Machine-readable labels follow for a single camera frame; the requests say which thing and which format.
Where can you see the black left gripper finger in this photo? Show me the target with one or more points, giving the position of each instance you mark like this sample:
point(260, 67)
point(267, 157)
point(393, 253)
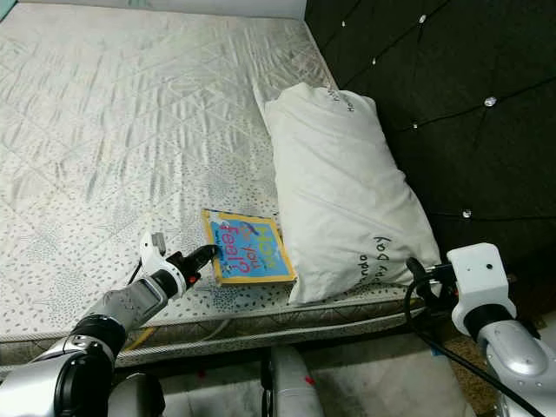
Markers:
point(207, 254)

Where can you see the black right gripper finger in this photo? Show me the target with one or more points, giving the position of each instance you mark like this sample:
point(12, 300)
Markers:
point(417, 276)

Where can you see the yellow-edged children's board book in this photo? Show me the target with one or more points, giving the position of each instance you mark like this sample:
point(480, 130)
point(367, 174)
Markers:
point(252, 250)

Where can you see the white pillow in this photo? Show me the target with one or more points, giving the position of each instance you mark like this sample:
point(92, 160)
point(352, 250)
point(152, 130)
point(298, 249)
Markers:
point(347, 191)

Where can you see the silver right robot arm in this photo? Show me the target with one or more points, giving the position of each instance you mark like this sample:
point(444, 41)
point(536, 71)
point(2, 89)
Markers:
point(517, 347)

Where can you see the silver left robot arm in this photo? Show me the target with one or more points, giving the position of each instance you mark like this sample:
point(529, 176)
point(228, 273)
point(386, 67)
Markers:
point(130, 304)

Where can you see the grey quilted mattress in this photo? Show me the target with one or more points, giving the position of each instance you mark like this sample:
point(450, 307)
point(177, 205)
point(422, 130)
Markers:
point(130, 148)

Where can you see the silver left robot leg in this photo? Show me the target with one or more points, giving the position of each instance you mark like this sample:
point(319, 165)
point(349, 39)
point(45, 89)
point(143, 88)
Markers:
point(136, 398)

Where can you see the silver robot leg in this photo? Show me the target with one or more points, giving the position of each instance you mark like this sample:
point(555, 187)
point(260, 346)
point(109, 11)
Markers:
point(294, 387)
point(136, 398)

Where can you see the silver right robot leg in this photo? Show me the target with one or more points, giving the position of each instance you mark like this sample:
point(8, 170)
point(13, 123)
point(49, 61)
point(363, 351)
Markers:
point(294, 387)

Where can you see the black tufted headboard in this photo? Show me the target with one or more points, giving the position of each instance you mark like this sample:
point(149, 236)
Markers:
point(460, 87)

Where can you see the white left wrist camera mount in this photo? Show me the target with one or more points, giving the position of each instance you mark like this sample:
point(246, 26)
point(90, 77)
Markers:
point(155, 250)

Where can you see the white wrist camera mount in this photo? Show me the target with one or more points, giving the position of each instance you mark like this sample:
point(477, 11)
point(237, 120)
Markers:
point(155, 250)
point(482, 274)

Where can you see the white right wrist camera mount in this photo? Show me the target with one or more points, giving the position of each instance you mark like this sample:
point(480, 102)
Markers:
point(482, 274)

